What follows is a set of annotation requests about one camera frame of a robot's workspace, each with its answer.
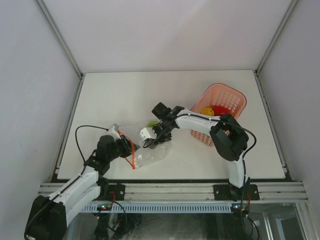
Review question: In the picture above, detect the aluminium front rail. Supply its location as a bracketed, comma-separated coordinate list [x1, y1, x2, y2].
[37, 181, 310, 203]

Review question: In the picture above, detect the left black camera cable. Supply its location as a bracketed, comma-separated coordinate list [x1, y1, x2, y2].
[75, 124, 110, 163]

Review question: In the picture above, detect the light green fake apple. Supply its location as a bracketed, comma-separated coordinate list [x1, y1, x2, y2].
[146, 120, 159, 128]

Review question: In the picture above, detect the clear zip top bag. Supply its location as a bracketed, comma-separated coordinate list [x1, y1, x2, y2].
[119, 119, 173, 171]

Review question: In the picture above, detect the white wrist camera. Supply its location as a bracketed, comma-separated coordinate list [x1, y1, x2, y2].
[107, 124, 121, 141]
[139, 127, 157, 142]

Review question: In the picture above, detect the pink plastic basket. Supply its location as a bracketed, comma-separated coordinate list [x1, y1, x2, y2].
[190, 83, 248, 147]

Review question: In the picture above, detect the grey slotted cable duct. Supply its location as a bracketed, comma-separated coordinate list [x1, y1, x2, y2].
[81, 202, 233, 214]

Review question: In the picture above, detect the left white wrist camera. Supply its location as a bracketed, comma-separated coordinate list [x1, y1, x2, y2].
[107, 124, 121, 141]

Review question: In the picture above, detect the red yellow fake peach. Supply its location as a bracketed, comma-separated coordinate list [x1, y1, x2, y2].
[212, 105, 231, 116]

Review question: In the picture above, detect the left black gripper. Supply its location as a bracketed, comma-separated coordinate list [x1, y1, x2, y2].
[106, 134, 140, 162]

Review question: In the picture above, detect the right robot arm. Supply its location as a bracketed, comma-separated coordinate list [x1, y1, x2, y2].
[140, 102, 250, 200]

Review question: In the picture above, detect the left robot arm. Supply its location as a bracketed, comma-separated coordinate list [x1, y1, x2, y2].
[24, 135, 140, 240]

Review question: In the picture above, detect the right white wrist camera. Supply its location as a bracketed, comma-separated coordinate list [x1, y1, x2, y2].
[139, 127, 157, 142]

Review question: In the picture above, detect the right aluminium frame post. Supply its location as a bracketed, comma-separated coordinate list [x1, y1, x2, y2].
[255, 0, 301, 75]

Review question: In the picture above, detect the yellow fake pear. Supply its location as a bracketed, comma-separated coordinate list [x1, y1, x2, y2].
[200, 107, 215, 116]

